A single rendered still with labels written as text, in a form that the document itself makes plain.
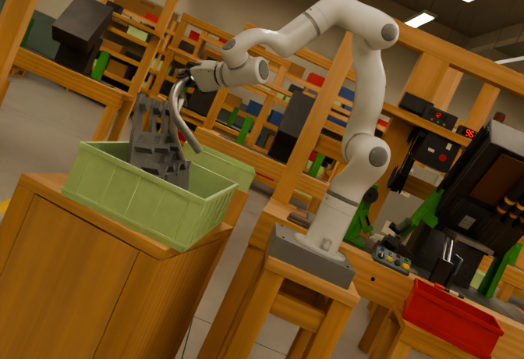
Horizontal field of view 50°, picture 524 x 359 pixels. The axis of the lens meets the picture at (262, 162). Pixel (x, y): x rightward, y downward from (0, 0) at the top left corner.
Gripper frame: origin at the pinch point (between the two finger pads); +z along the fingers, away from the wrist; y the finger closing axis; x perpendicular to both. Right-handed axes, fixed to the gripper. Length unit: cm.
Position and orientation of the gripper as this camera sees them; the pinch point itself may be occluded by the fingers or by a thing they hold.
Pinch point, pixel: (185, 79)
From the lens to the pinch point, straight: 194.9
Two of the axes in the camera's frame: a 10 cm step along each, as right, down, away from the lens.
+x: -3.7, 6.9, -6.2
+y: -3.8, -7.2, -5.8
